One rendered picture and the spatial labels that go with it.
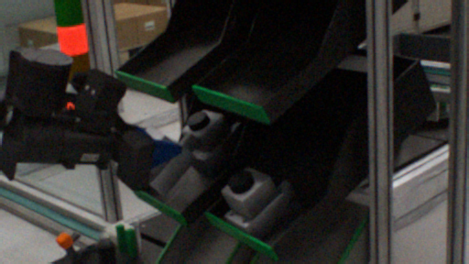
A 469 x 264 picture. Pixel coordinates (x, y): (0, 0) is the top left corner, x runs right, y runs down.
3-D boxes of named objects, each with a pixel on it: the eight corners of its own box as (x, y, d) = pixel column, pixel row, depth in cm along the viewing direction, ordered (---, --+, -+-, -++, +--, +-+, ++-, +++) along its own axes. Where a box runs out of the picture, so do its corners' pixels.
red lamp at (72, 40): (70, 56, 139) (67, 29, 138) (56, 53, 143) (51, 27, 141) (93, 49, 142) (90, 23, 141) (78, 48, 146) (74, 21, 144)
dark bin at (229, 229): (278, 264, 86) (251, 217, 82) (212, 226, 97) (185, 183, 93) (438, 108, 94) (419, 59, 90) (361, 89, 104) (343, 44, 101)
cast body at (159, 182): (165, 197, 98) (129, 166, 94) (149, 185, 102) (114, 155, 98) (208, 146, 99) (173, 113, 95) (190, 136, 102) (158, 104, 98)
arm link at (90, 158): (80, 192, 84) (88, 137, 82) (27, 141, 99) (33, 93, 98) (148, 192, 88) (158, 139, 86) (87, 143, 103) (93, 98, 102)
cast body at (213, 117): (213, 177, 102) (190, 137, 99) (193, 170, 106) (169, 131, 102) (255, 136, 105) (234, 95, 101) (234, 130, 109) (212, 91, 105)
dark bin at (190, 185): (187, 228, 97) (159, 185, 93) (136, 198, 108) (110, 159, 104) (338, 91, 105) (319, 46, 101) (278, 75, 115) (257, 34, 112)
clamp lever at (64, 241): (81, 275, 129) (60, 243, 124) (74, 271, 130) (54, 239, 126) (96, 260, 130) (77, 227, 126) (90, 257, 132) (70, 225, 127)
